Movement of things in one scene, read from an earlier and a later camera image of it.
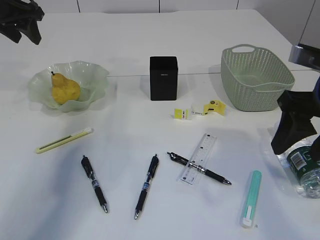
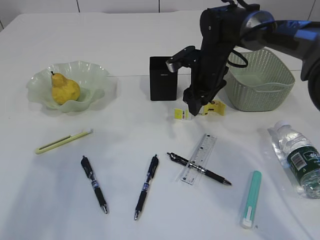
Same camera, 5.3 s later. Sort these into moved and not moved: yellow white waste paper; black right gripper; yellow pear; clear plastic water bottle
Moved: black right gripper
Not moved: clear plastic water bottle; yellow white waste paper; yellow pear
